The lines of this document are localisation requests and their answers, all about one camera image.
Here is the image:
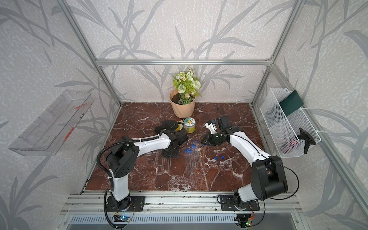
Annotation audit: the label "clear test tube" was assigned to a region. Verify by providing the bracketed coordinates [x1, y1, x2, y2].
[154, 152, 160, 168]
[167, 158, 172, 171]

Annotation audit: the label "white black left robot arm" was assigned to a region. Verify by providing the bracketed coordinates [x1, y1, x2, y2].
[106, 130, 188, 202]

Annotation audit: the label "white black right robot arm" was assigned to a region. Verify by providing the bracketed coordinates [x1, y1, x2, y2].
[201, 117, 288, 203]

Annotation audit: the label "black work glove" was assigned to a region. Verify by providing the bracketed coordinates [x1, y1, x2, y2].
[154, 120, 184, 134]

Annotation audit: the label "green yellow labelled round tin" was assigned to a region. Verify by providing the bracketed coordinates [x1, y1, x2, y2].
[184, 117, 196, 134]

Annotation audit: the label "beige ribbed flower pot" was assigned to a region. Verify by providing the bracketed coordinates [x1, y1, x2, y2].
[169, 89, 196, 118]

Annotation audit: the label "green white artificial flowers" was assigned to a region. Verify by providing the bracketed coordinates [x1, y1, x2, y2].
[173, 68, 202, 105]

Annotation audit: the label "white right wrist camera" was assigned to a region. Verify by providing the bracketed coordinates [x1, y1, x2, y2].
[205, 121, 217, 134]

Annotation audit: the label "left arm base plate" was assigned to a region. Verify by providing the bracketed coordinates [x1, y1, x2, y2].
[104, 195, 146, 212]

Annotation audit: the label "white wire mesh basket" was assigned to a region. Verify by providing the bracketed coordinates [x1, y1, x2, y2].
[260, 88, 321, 158]

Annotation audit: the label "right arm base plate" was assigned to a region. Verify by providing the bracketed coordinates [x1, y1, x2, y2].
[217, 195, 260, 211]

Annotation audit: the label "black corrugated cable conduit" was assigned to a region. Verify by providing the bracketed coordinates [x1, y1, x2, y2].
[96, 134, 160, 177]

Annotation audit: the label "aluminium frame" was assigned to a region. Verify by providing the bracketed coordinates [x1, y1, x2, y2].
[57, 1, 368, 214]

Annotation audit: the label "clear plastic wall shelf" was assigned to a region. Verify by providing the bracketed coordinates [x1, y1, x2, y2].
[9, 90, 94, 156]

